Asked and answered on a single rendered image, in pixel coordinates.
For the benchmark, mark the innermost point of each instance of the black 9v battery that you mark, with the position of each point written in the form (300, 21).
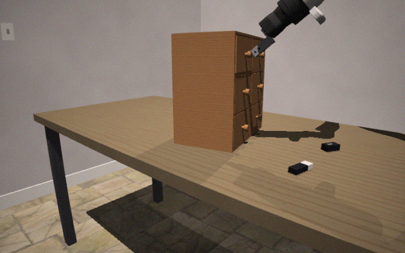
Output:
(330, 146)

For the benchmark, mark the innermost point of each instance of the brown wooden drawer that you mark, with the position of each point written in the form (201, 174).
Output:
(242, 91)
(243, 55)
(241, 127)
(257, 86)
(258, 62)
(256, 116)

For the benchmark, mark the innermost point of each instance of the black and white eraser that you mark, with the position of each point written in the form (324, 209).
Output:
(300, 167)

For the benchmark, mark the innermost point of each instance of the small brown wooden chest of drawers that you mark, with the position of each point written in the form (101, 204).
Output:
(203, 89)

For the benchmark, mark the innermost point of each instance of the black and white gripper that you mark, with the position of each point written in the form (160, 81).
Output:
(287, 12)

